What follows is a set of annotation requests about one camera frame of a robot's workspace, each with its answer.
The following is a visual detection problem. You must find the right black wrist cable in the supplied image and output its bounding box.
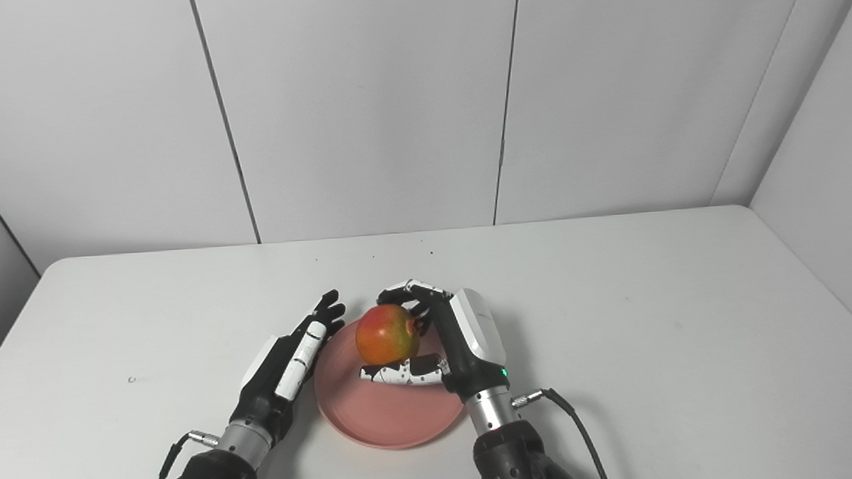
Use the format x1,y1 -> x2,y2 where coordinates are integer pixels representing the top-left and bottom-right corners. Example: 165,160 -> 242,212
511,386 -> 612,479

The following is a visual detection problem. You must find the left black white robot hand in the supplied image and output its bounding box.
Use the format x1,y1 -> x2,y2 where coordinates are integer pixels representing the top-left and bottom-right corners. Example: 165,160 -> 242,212
224,290 -> 351,446

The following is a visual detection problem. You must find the pink round plate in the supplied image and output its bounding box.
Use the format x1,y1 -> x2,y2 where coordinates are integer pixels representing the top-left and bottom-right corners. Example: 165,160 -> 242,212
311,312 -> 470,453

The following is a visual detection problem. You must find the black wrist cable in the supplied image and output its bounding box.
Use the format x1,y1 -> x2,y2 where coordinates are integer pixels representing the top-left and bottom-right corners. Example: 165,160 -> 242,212
148,430 -> 221,479
511,386 -> 612,479

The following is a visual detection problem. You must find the red yellow pomegranate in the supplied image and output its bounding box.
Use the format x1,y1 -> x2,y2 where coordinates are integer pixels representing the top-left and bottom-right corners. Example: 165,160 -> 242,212
355,303 -> 424,367

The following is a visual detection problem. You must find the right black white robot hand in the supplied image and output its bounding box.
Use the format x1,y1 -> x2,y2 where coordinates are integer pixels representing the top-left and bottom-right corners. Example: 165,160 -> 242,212
357,276 -> 511,410

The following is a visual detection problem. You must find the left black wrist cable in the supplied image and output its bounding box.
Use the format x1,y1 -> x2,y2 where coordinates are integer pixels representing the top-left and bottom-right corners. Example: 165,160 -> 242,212
148,430 -> 221,479

